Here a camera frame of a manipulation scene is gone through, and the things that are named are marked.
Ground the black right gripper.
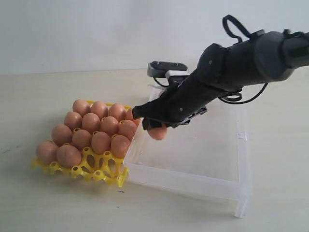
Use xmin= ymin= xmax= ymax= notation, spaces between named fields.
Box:
xmin=132 ymin=70 xmax=224 ymax=130

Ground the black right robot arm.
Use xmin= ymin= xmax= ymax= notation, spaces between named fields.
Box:
xmin=132 ymin=31 xmax=309 ymax=130

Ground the clear plastic bin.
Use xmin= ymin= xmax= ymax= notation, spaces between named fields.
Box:
xmin=124 ymin=100 xmax=252 ymax=218

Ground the yellow plastic egg tray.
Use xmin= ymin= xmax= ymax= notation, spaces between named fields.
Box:
xmin=31 ymin=101 xmax=127 ymax=187

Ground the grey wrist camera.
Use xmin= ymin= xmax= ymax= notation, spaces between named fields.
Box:
xmin=147 ymin=61 xmax=188 ymax=78

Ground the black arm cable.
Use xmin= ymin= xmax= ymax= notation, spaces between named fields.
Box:
xmin=222 ymin=14 xmax=309 ymax=104

